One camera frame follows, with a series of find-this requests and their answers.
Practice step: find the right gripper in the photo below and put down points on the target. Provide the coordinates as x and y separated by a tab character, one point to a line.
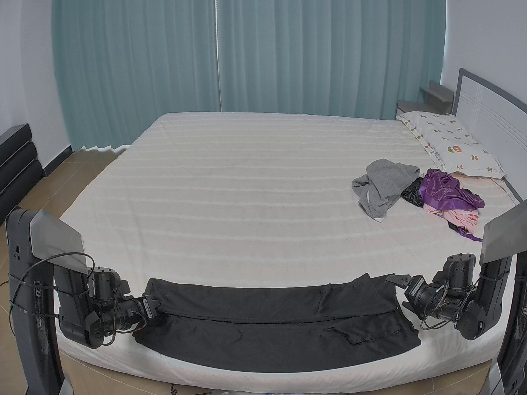
418	290

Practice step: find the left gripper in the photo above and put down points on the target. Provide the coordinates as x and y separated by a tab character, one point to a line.
147	307

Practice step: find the black T-shirt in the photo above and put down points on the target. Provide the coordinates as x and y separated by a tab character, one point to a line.
267	315

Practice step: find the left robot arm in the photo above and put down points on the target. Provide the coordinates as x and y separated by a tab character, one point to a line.
57	241

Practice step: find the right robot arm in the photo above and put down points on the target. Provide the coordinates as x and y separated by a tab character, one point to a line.
504	237

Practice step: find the bed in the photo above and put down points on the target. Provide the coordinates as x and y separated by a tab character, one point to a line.
247	179

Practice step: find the pink garment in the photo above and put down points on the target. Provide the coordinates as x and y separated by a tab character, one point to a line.
461	218

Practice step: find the black shiny garment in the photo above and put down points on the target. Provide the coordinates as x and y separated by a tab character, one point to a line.
411	196

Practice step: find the purple garment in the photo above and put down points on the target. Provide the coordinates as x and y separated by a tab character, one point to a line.
444	189

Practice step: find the grey garment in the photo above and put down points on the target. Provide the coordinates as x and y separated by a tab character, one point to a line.
383	181

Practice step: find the white printed pillow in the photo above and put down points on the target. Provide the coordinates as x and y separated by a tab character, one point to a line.
448	140

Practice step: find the black chest of drawers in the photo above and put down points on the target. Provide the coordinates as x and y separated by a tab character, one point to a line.
18	163

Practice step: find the grey bedside table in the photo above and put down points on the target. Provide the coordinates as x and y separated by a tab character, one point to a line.
428	97

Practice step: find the blue-green curtain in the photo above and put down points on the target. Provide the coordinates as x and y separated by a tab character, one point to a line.
136	56
329	43

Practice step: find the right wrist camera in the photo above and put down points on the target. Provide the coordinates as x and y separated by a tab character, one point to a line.
439	278

